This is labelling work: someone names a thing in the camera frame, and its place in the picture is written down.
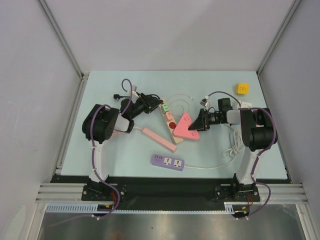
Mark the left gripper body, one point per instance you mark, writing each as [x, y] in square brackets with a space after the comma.
[143, 102]

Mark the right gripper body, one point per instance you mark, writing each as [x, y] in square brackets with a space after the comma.
[204, 119]

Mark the beige power strip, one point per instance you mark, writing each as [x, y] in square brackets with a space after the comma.
[170, 125]

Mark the green adapter plug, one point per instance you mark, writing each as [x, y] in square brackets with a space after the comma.
[164, 108]

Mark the pink triangular socket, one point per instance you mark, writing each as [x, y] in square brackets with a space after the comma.
[182, 128]

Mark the orange adapter plug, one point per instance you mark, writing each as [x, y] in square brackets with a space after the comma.
[169, 116]

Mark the white cube socket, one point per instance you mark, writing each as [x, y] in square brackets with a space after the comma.
[244, 105]

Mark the pink power strip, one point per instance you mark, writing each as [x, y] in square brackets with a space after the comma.
[159, 140]

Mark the yellow cube socket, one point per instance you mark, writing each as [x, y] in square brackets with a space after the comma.
[242, 88]

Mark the purple power strip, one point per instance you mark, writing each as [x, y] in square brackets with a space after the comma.
[168, 162]

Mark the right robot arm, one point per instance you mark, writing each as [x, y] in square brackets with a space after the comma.
[258, 134]

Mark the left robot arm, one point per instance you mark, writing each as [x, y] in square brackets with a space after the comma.
[103, 120]

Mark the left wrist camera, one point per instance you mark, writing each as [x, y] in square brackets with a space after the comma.
[133, 93]

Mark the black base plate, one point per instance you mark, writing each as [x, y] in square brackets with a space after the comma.
[164, 193]

